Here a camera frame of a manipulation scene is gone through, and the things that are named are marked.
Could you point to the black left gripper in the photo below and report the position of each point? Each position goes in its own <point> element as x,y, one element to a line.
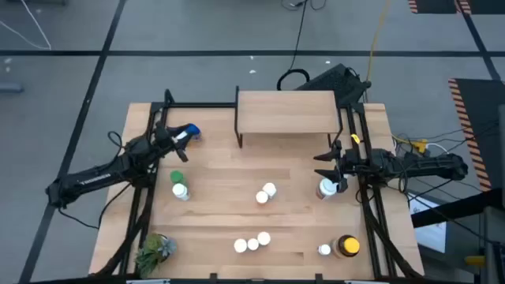
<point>163,137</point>

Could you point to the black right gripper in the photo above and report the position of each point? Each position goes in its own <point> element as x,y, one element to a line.
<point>347,163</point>

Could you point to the clear gummy vitamin bottle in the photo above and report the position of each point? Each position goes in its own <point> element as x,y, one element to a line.
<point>193,130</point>

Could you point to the white headache relief bottle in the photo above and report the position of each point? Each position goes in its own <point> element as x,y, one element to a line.
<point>327,186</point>

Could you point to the white bottle yellow label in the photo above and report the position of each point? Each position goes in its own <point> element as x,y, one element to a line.
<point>270,188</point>

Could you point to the brown bottle yellow cap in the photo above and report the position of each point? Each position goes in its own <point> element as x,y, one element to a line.
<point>349,245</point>

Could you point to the small white medicine bottle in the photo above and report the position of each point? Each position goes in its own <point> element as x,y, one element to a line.
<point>324,249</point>

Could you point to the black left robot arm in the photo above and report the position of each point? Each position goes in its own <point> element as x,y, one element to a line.
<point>94,177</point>

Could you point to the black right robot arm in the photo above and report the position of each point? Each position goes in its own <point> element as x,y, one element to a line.
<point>418,163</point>

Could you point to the wooden shelf black metal legs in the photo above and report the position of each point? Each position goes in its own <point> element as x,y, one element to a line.
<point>288,112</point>

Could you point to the yellow tag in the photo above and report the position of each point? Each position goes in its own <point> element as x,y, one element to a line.
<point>355,138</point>

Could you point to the black perforated computer case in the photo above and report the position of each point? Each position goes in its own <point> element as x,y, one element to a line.
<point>335,83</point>

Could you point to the yellow plug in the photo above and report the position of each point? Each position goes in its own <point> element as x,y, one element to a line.
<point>421,146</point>

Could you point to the potted succulent plant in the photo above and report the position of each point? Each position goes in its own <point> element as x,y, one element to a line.
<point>154,252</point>

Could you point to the white display screen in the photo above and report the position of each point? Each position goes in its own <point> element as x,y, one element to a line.
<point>432,236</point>

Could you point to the black mat hazard stripe edge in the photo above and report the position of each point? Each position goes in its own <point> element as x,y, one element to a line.
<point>485,102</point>
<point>434,4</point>

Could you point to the grey floor bar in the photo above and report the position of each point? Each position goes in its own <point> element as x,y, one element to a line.
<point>10,87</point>

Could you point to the black metal table frame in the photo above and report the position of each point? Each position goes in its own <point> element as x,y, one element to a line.
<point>197,105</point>

